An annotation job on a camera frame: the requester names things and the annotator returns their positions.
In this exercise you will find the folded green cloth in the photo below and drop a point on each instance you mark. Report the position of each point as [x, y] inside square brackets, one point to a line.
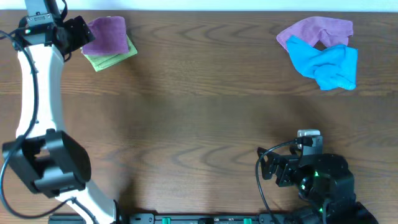
[109, 59]

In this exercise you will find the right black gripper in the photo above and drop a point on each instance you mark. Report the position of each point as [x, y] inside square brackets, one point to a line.
[287, 163]

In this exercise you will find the crumpled blue cloth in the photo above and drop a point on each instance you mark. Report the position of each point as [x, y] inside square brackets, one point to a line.
[331, 68]

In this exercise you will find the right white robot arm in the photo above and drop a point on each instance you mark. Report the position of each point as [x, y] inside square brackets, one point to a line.
[323, 181]

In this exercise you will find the purple microfiber cloth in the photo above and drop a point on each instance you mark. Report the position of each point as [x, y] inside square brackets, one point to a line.
[108, 25]

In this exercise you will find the purple cloth at back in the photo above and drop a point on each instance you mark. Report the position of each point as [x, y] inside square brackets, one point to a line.
[328, 31]

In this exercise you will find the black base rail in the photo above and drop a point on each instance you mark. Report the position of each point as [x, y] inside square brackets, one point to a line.
[149, 218]

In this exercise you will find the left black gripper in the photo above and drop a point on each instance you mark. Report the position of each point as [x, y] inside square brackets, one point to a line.
[78, 33]

